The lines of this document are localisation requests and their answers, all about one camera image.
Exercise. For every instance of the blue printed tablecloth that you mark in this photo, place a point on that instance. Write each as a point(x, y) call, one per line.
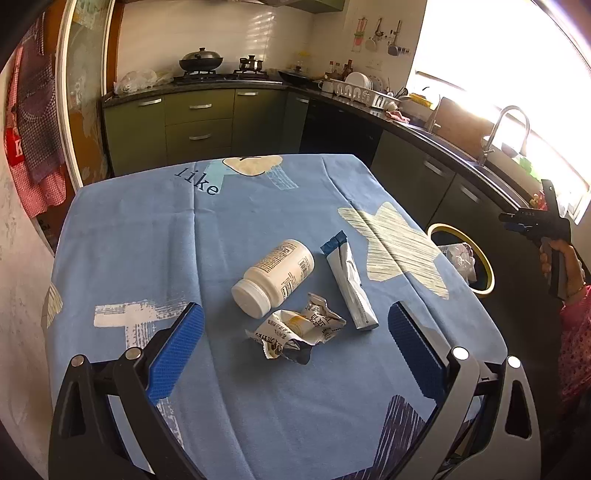
point(138, 240)

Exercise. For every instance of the glass sliding door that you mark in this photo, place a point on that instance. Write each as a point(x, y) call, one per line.
point(83, 92)

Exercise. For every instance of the yellow dish cloth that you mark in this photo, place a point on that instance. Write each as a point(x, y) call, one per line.
point(419, 98)

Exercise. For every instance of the white plastic bag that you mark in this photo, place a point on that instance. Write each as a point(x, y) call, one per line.
point(138, 82)

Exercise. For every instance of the white mug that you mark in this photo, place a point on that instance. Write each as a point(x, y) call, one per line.
point(326, 86)

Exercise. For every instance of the person's right hand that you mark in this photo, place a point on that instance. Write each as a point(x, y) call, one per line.
point(573, 270)

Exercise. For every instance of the silver packet with blue end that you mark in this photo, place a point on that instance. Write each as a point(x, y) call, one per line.
point(353, 286)

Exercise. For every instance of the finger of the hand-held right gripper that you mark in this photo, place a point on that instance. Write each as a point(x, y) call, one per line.
point(517, 229)
point(510, 216)

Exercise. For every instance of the white plate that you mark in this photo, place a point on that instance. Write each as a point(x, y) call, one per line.
point(356, 79)

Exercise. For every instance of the green drawer cabinet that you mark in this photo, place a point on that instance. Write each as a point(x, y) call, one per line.
point(198, 108)

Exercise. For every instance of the yellow-rimmed dark bin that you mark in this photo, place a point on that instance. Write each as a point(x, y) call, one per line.
point(488, 270)

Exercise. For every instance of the pink cloth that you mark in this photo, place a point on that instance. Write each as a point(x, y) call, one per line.
point(398, 117)

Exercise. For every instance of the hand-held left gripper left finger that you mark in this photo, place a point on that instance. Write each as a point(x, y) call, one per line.
point(178, 355)

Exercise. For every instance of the white plastic bottle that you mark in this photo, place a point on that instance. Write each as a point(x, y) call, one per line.
point(277, 277)

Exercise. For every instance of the white dish rack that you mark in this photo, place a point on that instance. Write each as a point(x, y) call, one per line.
point(364, 96)

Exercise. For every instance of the black built-in appliance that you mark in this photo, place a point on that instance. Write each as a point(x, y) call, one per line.
point(337, 134)

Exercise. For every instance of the black frying pan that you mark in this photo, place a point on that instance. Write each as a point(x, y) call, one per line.
point(295, 77)

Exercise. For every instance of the red checked apron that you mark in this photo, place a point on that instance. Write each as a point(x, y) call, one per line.
point(37, 138)

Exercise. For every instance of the black gas stove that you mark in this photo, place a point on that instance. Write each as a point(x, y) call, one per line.
point(221, 77)

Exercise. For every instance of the green range hood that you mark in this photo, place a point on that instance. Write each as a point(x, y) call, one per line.
point(318, 4)

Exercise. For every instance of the steel kitchen faucet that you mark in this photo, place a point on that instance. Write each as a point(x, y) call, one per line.
point(487, 147)

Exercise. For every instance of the brown cutting board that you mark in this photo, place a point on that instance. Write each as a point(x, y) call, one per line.
point(461, 124)

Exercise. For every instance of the white crumpled packaging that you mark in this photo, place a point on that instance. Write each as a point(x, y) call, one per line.
point(461, 261)

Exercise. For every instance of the green door cabinet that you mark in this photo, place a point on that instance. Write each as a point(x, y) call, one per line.
point(415, 175)

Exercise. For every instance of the white printed wrapper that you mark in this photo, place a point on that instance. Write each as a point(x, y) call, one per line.
point(295, 332)

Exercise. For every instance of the row of condiment bottles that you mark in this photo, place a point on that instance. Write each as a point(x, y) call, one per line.
point(339, 70)

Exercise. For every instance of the bright window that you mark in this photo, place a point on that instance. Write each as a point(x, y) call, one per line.
point(485, 46)

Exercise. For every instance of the black wok with lid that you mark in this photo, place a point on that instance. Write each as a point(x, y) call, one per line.
point(201, 59)

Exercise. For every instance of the hanging kitchen utensil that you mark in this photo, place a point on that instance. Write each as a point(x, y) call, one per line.
point(373, 42)
point(361, 34)
point(393, 46)

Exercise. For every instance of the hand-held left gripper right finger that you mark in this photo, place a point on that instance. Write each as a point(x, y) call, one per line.
point(415, 350)

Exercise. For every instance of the small yellow object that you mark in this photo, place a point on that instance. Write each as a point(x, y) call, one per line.
point(536, 200)

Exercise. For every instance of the black burner grate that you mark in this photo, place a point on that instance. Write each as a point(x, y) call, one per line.
point(249, 64)

